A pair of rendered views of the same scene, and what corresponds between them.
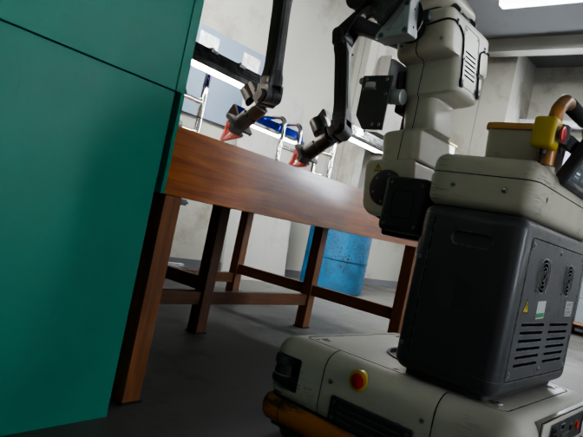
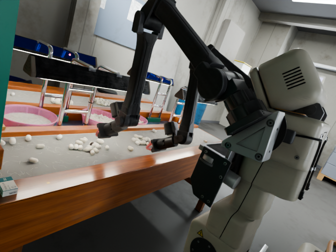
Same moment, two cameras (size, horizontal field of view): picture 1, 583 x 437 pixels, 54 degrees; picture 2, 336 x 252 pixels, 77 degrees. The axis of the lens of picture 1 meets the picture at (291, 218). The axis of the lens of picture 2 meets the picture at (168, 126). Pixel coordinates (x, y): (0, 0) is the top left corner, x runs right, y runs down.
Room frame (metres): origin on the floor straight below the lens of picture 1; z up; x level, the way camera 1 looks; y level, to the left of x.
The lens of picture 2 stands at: (1.05, 0.03, 1.24)
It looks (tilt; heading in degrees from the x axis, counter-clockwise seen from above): 15 degrees down; 357
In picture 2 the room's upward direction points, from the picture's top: 20 degrees clockwise
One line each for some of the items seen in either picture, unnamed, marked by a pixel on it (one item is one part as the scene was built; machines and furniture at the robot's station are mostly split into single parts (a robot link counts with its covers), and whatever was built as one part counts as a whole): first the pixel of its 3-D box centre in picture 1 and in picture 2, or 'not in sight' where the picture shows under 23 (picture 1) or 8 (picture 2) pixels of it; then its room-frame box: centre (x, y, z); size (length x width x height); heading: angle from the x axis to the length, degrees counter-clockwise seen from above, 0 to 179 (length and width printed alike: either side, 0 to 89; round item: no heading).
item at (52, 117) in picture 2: not in sight; (27, 122); (2.08, 0.68, 0.72); 0.27 x 0.27 x 0.10
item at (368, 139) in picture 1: (355, 133); (200, 97); (2.83, -0.22, 1.08); 0.62 x 0.08 x 0.07; 144
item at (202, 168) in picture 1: (326, 204); (170, 166); (2.24, -0.12, 0.67); 1.81 x 0.12 x 0.19; 144
